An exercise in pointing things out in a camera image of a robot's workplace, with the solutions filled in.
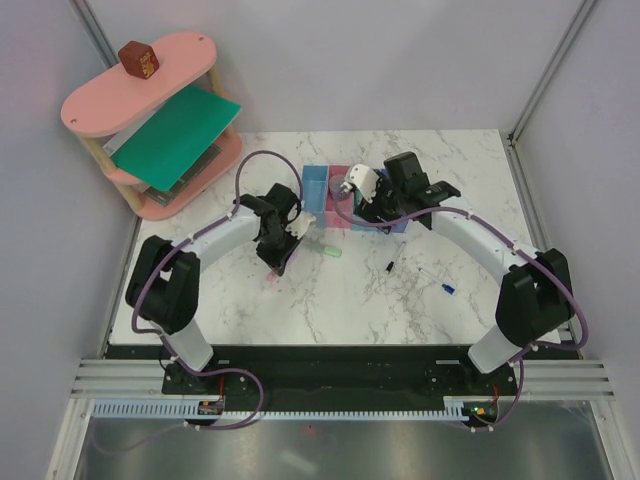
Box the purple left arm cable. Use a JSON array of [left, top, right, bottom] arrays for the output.
[[92, 149, 307, 456]]

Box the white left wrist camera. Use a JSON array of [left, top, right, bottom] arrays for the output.
[[285, 211, 316, 239]]

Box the pink plastic bin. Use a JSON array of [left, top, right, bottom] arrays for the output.
[[323, 164, 357, 230]]

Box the aluminium frame rail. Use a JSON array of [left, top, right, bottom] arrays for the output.
[[507, 0, 601, 361]]

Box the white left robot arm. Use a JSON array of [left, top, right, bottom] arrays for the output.
[[125, 183, 306, 394]]

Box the green board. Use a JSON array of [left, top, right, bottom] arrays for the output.
[[111, 85, 241, 191]]

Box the pink highlighter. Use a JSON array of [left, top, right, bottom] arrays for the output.
[[266, 252, 298, 285]]

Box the brown wooden cube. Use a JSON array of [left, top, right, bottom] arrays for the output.
[[118, 41, 159, 80]]

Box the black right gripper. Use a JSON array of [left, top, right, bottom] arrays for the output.
[[354, 169, 406, 235]]

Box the small blue cup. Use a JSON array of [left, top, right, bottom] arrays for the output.
[[328, 175, 351, 202]]

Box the pink two-tier shelf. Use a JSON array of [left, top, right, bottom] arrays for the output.
[[60, 32, 242, 221]]

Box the blue capped white marker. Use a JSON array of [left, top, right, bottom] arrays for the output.
[[418, 267, 456, 295]]

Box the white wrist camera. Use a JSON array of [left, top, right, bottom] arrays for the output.
[[285, 211, 316, 239], [341, 164, 379, 204]]

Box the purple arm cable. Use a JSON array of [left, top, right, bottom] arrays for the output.
[[92, 149, 307, 456], [333, 197, 591, 434]]

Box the purple blue plastic bin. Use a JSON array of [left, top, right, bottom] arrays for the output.
[[377, 168, 408, 234]]

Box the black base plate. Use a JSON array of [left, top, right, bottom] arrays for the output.
[[162, 345, 517, 411]]

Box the light blue plastic bin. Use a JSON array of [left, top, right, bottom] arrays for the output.
[[351, 196, 391, 235]]

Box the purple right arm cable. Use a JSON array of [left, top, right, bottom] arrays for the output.
[[333, 197, 591, 434]]

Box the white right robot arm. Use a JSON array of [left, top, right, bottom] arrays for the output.
[[344, 152, 575, 394]]

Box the white slotted cable duct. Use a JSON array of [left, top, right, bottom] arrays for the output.
[[91, 397, 470, 422]]

